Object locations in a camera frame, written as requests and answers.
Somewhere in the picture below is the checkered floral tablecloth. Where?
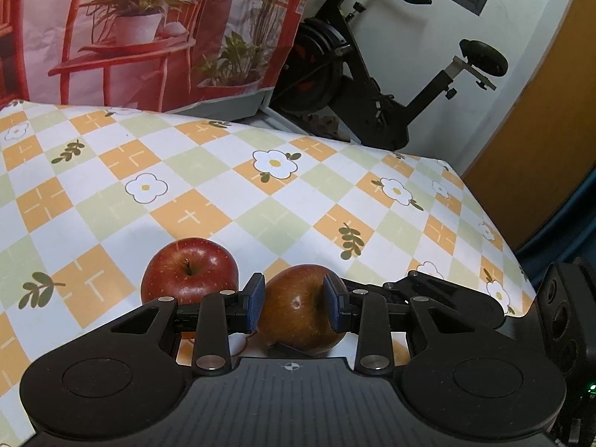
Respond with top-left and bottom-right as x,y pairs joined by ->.
0,99 -> 536,438

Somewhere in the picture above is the black exercise bike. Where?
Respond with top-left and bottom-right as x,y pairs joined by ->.
270,0 -> 509,154

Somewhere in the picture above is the bright red apple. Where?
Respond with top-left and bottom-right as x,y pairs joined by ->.
140,238 -> 239,310

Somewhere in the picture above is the pink printed backdrop cloth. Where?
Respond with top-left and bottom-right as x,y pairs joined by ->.
0,0 -> 325,121

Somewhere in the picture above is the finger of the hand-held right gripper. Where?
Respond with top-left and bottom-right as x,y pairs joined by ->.
343,270 -> 467,309

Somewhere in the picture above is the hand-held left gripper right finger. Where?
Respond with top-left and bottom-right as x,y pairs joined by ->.
323,274 -> 481,378

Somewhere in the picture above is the orange wooden door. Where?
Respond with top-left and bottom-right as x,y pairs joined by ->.
461,0 -> 596,247

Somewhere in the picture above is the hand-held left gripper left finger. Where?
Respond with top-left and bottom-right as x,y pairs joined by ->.
109,272 -> 266,378

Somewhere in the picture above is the dull red apple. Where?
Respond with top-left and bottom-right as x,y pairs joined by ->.
257,264 -> 348,356

